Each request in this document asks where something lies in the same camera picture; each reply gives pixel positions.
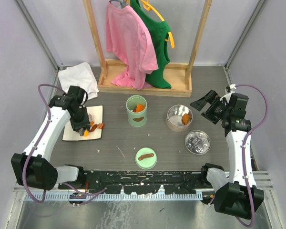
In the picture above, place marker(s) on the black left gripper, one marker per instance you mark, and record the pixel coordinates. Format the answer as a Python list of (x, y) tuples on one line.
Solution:
[(85, 123)]

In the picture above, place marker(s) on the white slotted cable duct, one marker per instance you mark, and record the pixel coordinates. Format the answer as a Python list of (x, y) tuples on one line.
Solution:
[(160, 196)]

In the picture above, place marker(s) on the left aluminium frame post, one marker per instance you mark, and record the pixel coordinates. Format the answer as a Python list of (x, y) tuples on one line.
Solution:
[(30, 13)]

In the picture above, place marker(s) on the brown grilled eel piece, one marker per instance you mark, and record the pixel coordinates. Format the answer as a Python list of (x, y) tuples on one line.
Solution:
[(92, 128)]

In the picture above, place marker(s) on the grey clothes hanger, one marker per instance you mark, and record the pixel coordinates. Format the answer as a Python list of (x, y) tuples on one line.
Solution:
[(123, 3)]

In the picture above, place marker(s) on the wooden clothes rack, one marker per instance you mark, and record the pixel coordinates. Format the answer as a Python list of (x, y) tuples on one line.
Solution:
[(178, 75)]

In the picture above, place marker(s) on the metal serving tongs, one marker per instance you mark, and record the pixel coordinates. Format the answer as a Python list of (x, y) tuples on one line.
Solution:
[(87, 126)]

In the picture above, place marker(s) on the round silver tin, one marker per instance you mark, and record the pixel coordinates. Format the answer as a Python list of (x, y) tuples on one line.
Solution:
[(174, 116)]

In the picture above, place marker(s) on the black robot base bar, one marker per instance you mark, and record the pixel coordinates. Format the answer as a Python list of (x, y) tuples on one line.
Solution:
[(142, 182)]

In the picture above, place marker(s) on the green t-shirt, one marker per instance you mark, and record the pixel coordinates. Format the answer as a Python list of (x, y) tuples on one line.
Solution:
[(159, 33)]

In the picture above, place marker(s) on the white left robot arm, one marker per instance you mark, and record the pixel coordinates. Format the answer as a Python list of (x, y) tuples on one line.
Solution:
[(32, 168)]

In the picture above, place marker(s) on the white square plate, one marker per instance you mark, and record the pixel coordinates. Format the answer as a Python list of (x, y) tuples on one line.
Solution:
[(96, 116)]

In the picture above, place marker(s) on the white cloth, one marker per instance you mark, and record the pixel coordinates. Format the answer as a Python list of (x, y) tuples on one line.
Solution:
[(80, 75)]

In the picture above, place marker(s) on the mint green tin canister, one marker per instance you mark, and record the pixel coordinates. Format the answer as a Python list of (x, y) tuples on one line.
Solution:
[(136, 119)]

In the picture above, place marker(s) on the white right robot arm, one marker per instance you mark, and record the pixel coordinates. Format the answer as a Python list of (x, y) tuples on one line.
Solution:
[(237, 194)]

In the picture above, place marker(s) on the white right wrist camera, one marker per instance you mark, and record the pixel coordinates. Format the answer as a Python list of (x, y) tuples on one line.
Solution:
[(229, 90)]

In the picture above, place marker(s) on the pink t-shirt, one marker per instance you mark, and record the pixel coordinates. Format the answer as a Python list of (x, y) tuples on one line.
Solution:
[(129, 39)]

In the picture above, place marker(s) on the aluminium corner frame post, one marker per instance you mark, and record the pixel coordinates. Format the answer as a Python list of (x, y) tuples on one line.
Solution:
[(253, 17)]

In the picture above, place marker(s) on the orange fried shrimp piece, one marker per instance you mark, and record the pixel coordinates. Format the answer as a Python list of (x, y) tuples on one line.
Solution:
[(186, 119)]

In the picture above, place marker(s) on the silver embossed tin lid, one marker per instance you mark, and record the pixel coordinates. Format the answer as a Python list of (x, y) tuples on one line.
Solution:
[(197, 142)]

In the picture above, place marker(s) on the orange salmon sushi piece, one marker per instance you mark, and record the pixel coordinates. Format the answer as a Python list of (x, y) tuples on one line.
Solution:
[(138, 108)]

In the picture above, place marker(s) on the mint green canister lid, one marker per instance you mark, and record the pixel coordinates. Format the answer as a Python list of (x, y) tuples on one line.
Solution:
[(146, 158)]

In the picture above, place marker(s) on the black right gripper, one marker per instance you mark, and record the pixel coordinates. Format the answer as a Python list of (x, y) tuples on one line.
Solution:
[(210, 97)]

